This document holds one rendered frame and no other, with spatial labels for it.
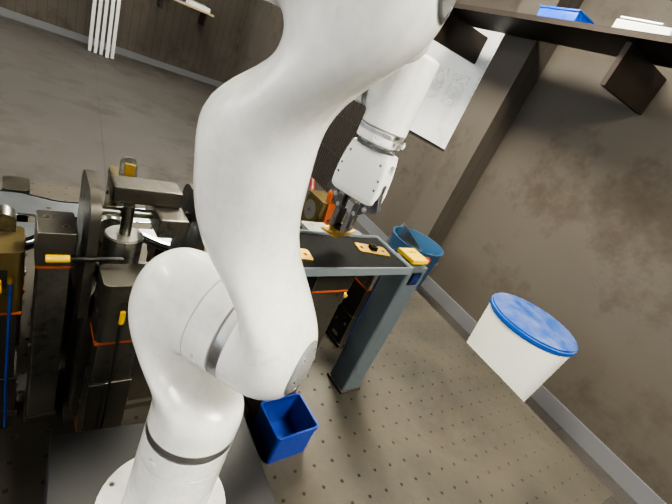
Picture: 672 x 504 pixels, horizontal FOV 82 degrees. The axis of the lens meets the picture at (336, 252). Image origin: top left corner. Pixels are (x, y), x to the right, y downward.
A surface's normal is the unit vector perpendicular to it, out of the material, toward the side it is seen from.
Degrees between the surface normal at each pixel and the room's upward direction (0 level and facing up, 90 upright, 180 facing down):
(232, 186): 102
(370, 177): 90
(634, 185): 90
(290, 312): 65
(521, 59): 90
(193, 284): 33
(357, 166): 91
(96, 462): 4
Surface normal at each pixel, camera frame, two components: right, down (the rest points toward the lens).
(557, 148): -0.81, -0.07
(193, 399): 0.54, -0.47
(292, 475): 0.38, -0.83
